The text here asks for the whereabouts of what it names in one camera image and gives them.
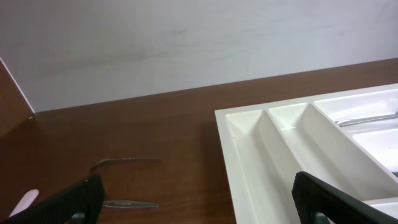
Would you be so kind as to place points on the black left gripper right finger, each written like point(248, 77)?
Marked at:
point(319, 202)

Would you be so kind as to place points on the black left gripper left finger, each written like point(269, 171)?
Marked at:
point(79, 203)

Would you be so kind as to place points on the metal teaspoon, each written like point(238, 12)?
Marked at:
point(129, 204)
point(104, 162)

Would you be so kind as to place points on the white plastic knife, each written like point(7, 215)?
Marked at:
point(25, 202)

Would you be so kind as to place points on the white cutlery organizer tray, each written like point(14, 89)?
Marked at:
point(265, 145)

